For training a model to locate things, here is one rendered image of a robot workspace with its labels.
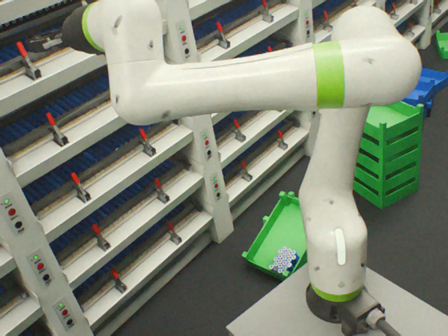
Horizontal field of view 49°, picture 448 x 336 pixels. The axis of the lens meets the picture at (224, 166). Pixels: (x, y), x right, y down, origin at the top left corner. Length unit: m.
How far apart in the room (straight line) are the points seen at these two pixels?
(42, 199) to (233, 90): 0.80
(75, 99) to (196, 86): 0.72
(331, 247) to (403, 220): 1.02
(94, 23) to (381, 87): 0.50
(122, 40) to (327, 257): 0.60
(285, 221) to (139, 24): 1.23
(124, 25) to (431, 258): 1.40
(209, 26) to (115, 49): 1.03
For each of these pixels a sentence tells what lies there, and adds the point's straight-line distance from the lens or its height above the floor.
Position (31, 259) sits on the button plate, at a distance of 1.43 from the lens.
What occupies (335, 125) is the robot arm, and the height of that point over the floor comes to 0.79.
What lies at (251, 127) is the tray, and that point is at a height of 0.35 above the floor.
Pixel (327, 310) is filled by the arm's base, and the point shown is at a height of 0.41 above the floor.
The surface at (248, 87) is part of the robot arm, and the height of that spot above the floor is 0.98.
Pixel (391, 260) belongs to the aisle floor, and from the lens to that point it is 1.88.
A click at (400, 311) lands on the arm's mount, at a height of 0.37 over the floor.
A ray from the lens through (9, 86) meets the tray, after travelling 1.31.
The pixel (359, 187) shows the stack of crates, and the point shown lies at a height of 0.04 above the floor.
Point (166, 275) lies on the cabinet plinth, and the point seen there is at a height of 0.03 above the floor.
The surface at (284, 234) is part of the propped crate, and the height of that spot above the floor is 0.06.
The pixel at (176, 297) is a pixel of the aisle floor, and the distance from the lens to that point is 1.84.
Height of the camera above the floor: 1.33
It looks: 33 degrees down
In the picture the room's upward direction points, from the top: 11 degrees counter-clockwise
